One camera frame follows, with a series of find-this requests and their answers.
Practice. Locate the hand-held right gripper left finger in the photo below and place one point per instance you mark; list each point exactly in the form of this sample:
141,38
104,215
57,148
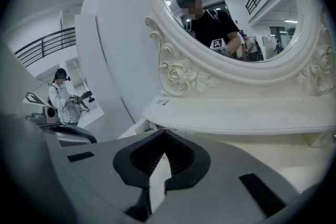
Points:
99,173

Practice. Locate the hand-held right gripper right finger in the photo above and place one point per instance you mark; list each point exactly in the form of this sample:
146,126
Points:
225,165

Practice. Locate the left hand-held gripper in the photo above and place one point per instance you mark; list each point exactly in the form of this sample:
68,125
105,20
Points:
48,114

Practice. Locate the small white drawer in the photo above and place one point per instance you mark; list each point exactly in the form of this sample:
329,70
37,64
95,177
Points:
321,140
141,127

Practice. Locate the white shelf unit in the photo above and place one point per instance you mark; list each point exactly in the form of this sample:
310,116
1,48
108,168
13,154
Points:
89,60

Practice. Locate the oval white carved mirror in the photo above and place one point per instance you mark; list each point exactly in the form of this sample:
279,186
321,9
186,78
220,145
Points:
183,78

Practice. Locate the black metal railing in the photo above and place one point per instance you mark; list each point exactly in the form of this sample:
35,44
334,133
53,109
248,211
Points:
44,44

